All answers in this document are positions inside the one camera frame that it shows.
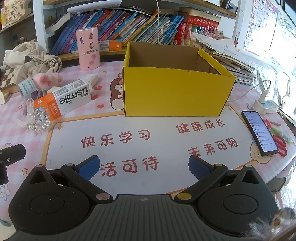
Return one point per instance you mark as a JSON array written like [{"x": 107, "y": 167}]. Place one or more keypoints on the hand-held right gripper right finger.
[{"x": 196, "y": 167}]

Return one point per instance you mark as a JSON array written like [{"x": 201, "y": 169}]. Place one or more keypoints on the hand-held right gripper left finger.
[{"x": 89, "y": 168}]

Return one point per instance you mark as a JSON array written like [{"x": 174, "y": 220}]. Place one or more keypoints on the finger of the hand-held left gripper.
[
  {"x": 13, "y": 154},
  {"x": 3, "y": 172}
]

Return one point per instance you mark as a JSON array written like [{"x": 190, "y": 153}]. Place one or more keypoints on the pearl bead hair accessory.
[{"x": 38, "y": 120}]

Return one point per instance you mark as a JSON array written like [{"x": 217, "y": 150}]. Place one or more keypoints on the small teal labelled packet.
[{"x": 26, "y": 87}]

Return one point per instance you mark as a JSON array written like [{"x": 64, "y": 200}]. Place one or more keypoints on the orange white toothpaste box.
[{"x": 67, "y": 97}]

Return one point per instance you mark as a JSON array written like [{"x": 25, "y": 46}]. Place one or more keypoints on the yellow cardboard box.
[{"x": 173, "y": 92}]

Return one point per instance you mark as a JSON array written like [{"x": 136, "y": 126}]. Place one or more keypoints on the pink plush paw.
[{"x": 46, "y": 80}]

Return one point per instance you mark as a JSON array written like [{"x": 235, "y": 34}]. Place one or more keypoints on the white power adapter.
[{"x": 91, "y": 80}]

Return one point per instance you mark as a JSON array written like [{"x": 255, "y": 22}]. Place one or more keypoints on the pink printed desk mat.
[{"x": 161, "y": 139}]

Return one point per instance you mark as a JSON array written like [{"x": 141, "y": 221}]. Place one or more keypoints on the small beige box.
[{"x": 4, "y": 97}]

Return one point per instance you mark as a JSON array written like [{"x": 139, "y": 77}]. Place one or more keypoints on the black smartphone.
[{"x": 260, "y": 132}]

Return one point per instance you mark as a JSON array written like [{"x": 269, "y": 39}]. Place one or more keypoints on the wooden chessboard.
[{"x": 8, "y": 76}]

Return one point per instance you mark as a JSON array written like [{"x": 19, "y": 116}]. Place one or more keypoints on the red round ornament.
[{"x": 267, "y": 123}]

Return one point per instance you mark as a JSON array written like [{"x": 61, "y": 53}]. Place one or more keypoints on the red scissors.
[{"x": 278, "y": 140}]

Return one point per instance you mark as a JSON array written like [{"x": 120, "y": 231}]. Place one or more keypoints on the wooden pencil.
[{"x": 275, "y": 123}]

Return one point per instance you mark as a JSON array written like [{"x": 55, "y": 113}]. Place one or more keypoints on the green pen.
[{"x": 281, "y": 134}]

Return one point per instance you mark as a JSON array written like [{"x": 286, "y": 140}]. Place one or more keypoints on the white power strip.
[{"x": 268, "y": 107}]

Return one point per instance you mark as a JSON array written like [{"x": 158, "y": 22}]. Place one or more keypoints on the white plugged charger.
[{"x": 263, "y": 96}]

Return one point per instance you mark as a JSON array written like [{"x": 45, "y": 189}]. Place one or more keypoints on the cream cloth garment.
[{"x": 25, "y": 55}]

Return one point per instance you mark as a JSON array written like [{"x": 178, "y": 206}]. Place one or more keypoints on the furry sleeve cuff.
[{"x": 277, "y": 224}]

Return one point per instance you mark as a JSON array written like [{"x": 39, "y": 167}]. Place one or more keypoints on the pink sticker covered container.
[{"x": 89, "y": 55}]

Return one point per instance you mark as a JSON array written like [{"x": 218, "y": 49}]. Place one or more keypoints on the stack of papers and booklets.
[{"x": 226, "y": 55}]

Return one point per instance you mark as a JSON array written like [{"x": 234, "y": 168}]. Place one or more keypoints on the orange white carton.
[{"x": 111, "y": 45}]

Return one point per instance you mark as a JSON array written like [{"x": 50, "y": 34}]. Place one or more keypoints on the white bookshelf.
[{"x": 40, "y": 27}]

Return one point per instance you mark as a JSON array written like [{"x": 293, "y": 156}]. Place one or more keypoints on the cartoon picture board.
[{"x": 13, "y": 11}]

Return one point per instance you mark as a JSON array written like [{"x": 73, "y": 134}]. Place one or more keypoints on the row of colourful books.
[{"x": 138, "y": 25}]

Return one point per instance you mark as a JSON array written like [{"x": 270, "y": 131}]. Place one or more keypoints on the white flat device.
[{"x": 97, "y": 5}]

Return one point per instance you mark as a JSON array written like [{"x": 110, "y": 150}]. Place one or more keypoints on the alphabet wall poster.
[{"x": 261, "y": 20}]

